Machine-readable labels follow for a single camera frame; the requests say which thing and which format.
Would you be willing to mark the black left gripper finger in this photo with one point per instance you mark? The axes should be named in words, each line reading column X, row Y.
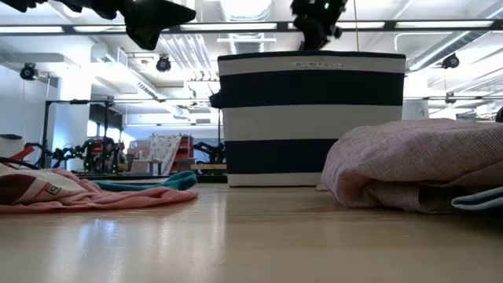
column 157, row 15
column 145, row 38

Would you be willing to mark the teal sock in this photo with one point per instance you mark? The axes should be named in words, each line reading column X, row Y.
column 165, row 182

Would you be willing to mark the lavender knit garment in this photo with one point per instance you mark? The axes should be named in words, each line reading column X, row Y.
column 412, row 157

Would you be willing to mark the salmon pink garment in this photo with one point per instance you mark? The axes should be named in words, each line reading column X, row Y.
column 118, row 198

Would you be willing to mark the maroon garment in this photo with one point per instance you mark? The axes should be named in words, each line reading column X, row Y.
column 19, row 188

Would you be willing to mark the light blue garment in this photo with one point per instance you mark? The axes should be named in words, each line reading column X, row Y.
column 479, row 200

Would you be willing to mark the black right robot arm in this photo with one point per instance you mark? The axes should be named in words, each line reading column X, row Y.
column 314, row 6

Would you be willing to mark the background black robot arm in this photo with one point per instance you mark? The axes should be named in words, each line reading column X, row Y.
column 212, row 152

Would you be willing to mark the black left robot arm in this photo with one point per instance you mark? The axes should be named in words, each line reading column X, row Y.
column 19, row 4

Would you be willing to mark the black ceiling spotlight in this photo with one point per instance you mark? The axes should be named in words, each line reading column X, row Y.
column 163, row 64
column 450, row 61
column 28, row 72

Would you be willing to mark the navy white striped fabric bin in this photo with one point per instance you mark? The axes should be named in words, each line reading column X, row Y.
column 310, row 118

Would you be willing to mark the white patterned board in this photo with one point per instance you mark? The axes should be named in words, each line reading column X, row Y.
column 165, row 151

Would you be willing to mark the red shelf unit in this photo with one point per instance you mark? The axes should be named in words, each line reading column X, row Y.
column 186, row 151

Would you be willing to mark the background robot station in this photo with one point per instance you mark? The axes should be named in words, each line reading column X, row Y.
column 90, row 153

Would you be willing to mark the white tower air purifier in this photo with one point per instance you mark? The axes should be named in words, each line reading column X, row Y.
column 9, row 147

